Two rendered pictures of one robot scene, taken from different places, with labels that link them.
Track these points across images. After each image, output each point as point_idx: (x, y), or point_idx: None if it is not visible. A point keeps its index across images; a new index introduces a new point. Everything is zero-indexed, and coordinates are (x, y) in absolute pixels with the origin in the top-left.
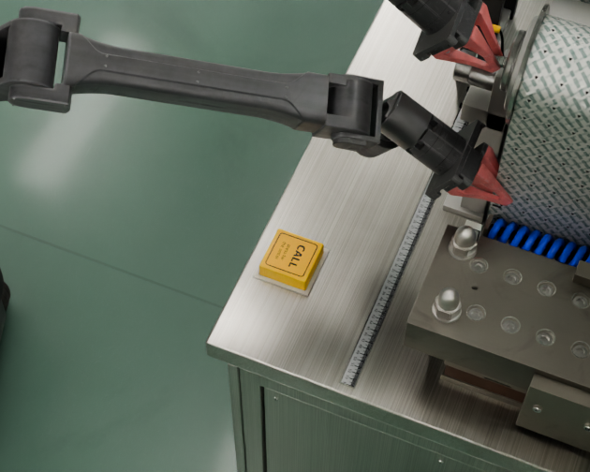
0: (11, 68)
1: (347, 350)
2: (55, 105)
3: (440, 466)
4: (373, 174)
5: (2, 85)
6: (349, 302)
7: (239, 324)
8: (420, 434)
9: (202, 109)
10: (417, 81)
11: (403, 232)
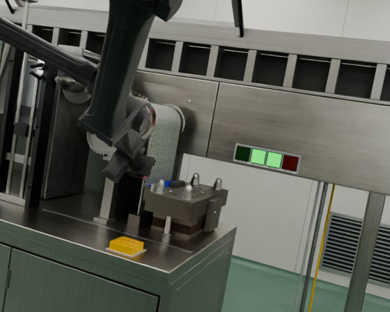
0: (137, 101)
1: (175, 249)
2: (147, 121)
3: (205, 275)
4: (79, 229)
5: (137, 112)
6: (150, 244)
7: (160, 264)
8: (207, 254)
9: None
10: (27, 213)
11: (115, 231)
